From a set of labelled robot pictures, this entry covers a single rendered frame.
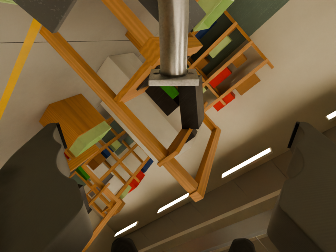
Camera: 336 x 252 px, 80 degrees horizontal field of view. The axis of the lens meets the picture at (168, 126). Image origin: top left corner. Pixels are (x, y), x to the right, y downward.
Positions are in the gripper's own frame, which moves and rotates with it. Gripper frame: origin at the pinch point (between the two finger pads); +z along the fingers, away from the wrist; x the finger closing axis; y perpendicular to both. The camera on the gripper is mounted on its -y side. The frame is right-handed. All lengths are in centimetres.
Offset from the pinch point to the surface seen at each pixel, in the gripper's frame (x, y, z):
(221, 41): 128, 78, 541
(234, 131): 202, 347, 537
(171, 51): -0.3, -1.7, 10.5
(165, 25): -0.8, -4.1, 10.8
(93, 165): -209, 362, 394
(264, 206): 218, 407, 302
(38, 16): -15.6, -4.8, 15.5
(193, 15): 2.3, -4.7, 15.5
